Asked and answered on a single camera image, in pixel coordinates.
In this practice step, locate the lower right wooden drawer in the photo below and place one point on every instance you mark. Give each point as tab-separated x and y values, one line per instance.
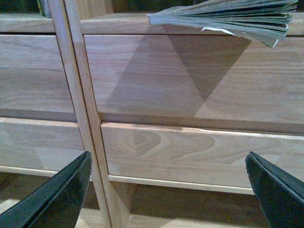
194	158

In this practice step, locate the green yellow standing book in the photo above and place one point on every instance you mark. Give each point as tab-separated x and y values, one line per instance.
44	8

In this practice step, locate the left wooden shelf cabinet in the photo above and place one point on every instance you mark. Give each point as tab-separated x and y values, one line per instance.
26	23

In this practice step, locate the upper left wooden drawer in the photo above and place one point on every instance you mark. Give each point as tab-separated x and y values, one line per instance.
33	83

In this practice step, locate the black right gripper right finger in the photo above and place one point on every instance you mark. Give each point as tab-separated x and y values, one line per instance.
280	195

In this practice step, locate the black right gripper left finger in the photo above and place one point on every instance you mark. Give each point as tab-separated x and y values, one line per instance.
57	203

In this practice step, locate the right wooden shelf cabinet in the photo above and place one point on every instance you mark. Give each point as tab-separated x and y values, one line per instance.
113	17

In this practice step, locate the lower left wooden drawer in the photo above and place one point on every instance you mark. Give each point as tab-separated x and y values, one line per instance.
38	147

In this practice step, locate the upper right wooden drawer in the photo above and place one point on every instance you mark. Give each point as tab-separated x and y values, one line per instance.
198	80

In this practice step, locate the wooden shelf cabinet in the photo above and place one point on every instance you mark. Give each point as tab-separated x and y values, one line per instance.
26	23
113	17

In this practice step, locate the green fanned paperback book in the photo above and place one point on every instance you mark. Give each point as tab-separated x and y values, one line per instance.
266	21

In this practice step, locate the wooden drawer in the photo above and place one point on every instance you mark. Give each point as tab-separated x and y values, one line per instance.
38	147
194	158
198	80
33	83

